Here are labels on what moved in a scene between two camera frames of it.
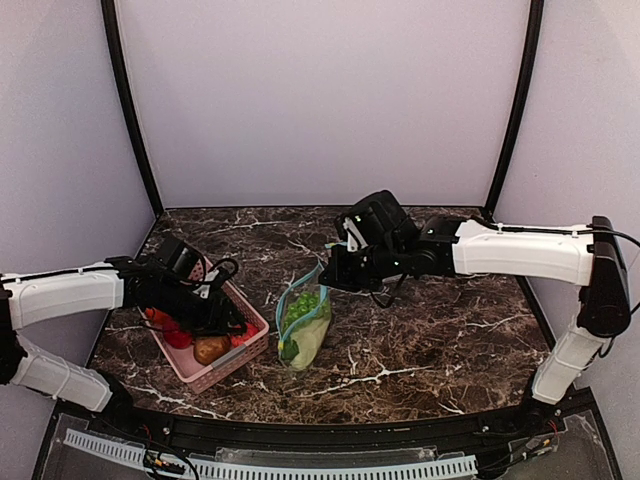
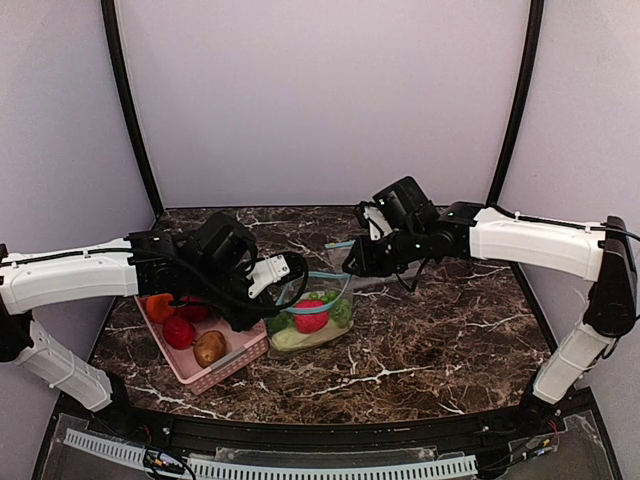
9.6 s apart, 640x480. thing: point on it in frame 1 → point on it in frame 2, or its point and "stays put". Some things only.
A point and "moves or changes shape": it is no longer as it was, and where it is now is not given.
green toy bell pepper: (304, 304) → (341, 313)
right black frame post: (535, 40) stays put
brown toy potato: (207, 348) stays put
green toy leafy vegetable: (288, 349) → (279, 322)
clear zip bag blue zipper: (302, 318) moves or changes shape
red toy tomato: (250, 330) → (312, 322)
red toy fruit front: (175, 337) stays put
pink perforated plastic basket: (239, 359) stays put
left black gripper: (215, 314) → (245, 314)
